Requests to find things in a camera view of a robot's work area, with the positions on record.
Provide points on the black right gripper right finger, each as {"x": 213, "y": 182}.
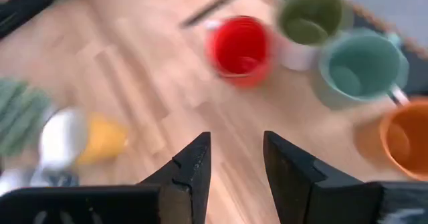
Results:
{"x": 294, "y": 190}

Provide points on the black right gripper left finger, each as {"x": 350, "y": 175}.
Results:
{"x": 190, "y": 184}

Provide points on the orange mug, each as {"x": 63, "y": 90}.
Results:
{"x": 404, "y": 140}

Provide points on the teal green mug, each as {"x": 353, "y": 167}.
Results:
{"x": 361, "y": 67}

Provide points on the blue floral white mug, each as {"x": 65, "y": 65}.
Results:
{"x": 40, "y": 182}

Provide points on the white mug green interior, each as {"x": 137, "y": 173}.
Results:
{"x": 311, "y": 20}

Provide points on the succulent plant grey pot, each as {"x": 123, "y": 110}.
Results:
{"x": 20, "y": 117}

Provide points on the black metal table frame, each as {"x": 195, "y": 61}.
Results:
{"x": 30, "y": 6}

